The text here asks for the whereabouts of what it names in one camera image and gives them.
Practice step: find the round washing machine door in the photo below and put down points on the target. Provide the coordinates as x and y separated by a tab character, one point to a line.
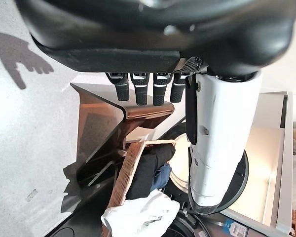
178	160

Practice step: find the blue energy label sticker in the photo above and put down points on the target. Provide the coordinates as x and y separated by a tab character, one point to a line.
234	228

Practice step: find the woven wicker laundry basket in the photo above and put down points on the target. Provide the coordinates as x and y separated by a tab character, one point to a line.
127	172

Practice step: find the black folded garment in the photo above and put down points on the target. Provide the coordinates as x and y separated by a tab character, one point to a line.
145	170

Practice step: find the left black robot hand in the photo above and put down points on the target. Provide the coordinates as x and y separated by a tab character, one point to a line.
143	32

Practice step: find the light grey sweatshirt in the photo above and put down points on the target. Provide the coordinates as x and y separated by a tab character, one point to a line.
143	212

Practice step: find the brown acrylic stool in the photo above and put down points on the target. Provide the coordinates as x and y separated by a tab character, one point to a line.
98	128

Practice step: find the white shelf cabinet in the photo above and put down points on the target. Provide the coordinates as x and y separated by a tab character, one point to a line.
266	158

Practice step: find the dark blue garment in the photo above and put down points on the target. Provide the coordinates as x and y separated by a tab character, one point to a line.
164	176

